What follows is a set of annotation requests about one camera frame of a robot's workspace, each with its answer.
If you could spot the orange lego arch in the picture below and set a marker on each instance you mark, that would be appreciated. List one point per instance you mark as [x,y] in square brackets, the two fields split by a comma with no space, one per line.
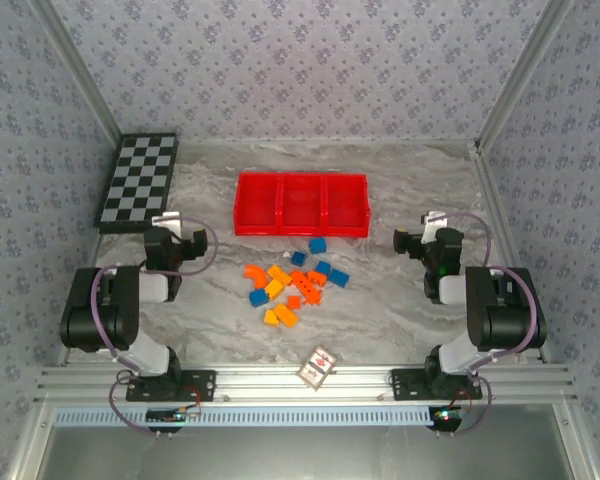
[250,271]

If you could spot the large blue lego brick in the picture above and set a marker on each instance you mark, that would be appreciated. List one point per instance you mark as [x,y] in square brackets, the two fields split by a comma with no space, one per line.
[339,277]

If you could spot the small yellow lego brick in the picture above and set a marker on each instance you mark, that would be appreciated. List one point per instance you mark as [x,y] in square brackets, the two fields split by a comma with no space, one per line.
[271,317]

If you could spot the long orange lego brick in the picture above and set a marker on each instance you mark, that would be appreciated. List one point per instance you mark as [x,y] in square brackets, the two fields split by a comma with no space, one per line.
[301,282]

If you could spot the small orange lego brick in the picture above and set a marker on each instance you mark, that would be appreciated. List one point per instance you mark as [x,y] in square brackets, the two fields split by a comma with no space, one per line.
[293,301]

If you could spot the large yellow lego brick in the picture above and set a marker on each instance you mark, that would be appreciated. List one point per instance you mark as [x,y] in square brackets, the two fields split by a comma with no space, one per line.
[286,315]

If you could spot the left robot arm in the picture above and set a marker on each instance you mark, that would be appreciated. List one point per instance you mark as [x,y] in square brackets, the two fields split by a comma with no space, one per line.
[105,310]

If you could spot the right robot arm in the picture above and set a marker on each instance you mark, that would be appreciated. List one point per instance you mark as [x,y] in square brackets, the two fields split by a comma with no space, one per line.
[500,310]

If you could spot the black grey checkerboard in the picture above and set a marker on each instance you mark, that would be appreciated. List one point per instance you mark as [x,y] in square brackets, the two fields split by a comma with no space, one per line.
[137,180]

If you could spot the red three-compartment bin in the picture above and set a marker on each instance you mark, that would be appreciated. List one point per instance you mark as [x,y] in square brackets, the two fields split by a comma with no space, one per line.
[300,205]

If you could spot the playing card box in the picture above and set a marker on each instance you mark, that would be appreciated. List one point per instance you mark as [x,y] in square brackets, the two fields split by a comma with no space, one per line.
[317,367]

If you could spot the right circuit board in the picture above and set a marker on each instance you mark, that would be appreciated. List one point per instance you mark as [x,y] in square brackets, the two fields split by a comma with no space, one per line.
[447,415]

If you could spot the circuit board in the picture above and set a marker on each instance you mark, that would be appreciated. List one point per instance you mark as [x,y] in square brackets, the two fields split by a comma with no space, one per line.
[172,415]
[447,415]

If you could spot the left circuit board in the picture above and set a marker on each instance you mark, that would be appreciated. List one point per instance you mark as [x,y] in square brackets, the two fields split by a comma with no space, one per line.
[172,415]

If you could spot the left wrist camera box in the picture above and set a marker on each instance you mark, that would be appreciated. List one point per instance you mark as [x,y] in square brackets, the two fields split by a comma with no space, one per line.
[166,221]

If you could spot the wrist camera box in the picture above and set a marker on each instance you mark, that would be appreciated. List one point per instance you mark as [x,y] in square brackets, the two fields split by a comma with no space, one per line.
[432,222]
[166,221]

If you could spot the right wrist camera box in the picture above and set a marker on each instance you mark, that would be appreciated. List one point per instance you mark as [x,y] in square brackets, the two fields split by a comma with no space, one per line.
[432,222]

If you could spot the aluminium back rail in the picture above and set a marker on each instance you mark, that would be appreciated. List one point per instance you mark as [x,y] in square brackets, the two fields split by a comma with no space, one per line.
[330,142]

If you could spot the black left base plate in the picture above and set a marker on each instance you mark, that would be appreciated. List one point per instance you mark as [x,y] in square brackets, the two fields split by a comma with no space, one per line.
[200,385]

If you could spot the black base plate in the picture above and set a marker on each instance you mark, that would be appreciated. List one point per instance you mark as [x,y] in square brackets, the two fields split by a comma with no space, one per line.
[405,385]
[200,385]

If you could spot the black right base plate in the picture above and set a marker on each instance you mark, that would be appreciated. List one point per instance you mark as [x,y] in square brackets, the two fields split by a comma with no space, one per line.
[405,385]

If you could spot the aluminium front rail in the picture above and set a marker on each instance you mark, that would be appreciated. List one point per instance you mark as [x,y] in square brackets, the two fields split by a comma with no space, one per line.
[270,382]

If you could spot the aluminium corner post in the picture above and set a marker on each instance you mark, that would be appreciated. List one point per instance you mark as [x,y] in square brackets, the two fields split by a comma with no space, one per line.
[521,75]
[77,75]

